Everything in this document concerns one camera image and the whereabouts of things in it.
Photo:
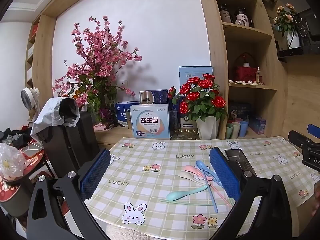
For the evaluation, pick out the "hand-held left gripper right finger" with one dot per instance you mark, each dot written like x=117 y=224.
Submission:
x=223 y=172

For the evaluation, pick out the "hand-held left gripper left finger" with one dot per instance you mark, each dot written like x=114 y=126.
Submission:
x=96 y=172

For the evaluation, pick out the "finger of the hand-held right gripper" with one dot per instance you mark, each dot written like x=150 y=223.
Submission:
x=298 y=139
x=314 y=130

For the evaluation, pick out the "steel utensil tray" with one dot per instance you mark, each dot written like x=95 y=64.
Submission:
x=237 y=162

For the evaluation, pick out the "pink chopstick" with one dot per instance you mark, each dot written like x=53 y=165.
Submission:
x=221 y=195

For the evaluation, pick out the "blue chopstick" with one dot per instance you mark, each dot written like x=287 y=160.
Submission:
x=210 y=192

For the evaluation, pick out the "pink plastic spoon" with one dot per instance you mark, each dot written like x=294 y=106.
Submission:
x=188 y=168

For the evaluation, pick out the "cream plastic spoon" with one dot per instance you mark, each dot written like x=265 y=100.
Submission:
x=185 y=175

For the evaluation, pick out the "green chopstick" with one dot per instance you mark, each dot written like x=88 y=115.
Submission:
x=185 y=202

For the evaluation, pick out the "teal plastic spoon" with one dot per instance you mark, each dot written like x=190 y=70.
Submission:
x=180 y=195

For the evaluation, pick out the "person's right hand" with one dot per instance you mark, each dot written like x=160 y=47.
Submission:
x=317 y=197

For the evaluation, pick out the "black chair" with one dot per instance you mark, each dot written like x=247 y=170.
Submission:
x=72 y=145

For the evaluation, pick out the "green cup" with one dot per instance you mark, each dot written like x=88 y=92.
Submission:
x=228 y=130

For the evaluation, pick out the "purple blue box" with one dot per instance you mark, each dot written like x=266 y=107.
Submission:
x=257 y=125

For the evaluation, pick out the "cream cup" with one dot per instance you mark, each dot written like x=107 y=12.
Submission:
x=235 y=130

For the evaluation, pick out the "pink cloth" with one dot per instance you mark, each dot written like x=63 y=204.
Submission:
x=98 y=127

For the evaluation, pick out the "white faceted vase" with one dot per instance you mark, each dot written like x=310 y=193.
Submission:
x=207 y=128

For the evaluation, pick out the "blue cup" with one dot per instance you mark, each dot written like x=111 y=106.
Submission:
x=244 y=129

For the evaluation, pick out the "black mini tripod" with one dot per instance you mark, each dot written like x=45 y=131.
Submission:
x=113 y=125

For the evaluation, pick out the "gold metal tray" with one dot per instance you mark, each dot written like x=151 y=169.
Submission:
x=185 y=133

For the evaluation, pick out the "pink cup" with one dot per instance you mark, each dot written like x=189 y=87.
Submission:
x=238 y=119

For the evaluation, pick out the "checkered bunny print tablecloth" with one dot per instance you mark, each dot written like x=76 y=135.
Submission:
x=150 y=192

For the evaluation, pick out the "purple artificial flowers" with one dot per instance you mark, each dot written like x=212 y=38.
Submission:
x=105 y=114

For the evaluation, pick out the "dark blue text box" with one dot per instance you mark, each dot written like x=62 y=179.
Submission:
x=246 y=110

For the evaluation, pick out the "dark moon print box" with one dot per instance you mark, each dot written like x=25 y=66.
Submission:
x=233 y=112

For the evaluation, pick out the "red round side table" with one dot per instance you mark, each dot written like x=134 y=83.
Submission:
x=35 y=158

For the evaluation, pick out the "blue white carton box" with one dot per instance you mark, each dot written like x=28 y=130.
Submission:
x=122 y=112

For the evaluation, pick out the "grey hooded jacket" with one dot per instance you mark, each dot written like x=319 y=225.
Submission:
x=50 y=115

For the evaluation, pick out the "small glass bottle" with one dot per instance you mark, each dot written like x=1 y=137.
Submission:
x=259 y=76

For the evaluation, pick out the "light blue orange printed box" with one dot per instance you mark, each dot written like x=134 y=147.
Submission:
x=150 y=120

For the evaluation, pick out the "red artificial rose bouquet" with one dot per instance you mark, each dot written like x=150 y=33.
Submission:
x=200 y=97

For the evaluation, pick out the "white plastic bag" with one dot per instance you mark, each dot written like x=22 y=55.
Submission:
x=10 y=160

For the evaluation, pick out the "grey stool with red top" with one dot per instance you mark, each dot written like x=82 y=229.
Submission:
x=12 y=200

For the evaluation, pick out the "pile of dark clothes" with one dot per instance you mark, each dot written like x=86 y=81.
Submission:
x=12 y=136

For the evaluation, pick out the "white flower pot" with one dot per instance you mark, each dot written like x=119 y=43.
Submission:
x=292 y=40

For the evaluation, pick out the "dark purple silver box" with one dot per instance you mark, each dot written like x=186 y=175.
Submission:
x=153 y=97

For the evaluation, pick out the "white desk fan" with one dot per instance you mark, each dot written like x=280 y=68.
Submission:
x=28 y=98

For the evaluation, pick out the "tall light blue box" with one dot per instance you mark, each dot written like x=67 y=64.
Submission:
x=190 y=72

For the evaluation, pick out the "peach artificial rose bouquet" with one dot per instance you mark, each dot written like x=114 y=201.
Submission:
x=285 y=17

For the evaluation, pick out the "wooden shelf unit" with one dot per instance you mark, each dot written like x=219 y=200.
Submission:
x=217 y=55

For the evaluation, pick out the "pink artificial blossom arrangement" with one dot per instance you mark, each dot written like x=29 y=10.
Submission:
x=100 y=55

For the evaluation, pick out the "white wall outlet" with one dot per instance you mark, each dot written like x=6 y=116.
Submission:
x=123 y=82

